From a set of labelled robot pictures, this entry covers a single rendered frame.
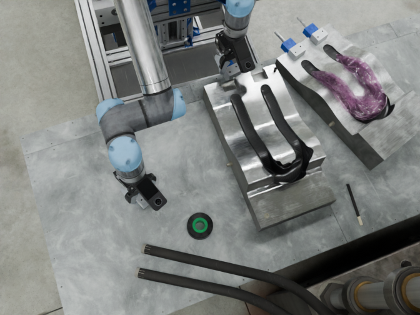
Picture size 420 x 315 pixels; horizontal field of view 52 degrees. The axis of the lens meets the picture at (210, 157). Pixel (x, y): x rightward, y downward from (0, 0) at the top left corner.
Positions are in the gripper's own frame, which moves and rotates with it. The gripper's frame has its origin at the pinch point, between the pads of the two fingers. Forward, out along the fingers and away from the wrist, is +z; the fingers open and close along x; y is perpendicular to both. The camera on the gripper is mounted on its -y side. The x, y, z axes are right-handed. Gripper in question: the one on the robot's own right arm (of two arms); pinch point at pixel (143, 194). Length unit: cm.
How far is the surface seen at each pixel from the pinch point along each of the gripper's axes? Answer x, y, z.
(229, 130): -33.6, -3.4, -3.7
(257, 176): -27.4, -21.0, -8.7
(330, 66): -77, -10, -2
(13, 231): 49, 51, 85
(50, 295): 55, 15, 85
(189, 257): 2.8, -24.0, -1.7
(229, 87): -45.7, 8.2, -1.7
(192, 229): -3.9, -18.0, 1.1
